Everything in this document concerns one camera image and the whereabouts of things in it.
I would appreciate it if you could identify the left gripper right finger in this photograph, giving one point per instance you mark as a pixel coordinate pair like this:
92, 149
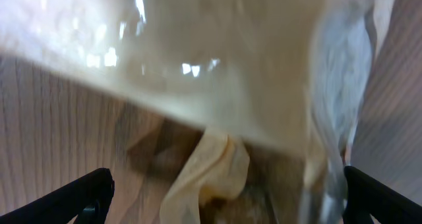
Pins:
369, 199

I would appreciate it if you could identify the beige snack bag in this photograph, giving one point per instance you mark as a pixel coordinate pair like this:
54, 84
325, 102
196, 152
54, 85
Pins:
287, 75

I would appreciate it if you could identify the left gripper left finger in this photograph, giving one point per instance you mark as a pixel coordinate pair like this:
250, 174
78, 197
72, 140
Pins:
85, 200

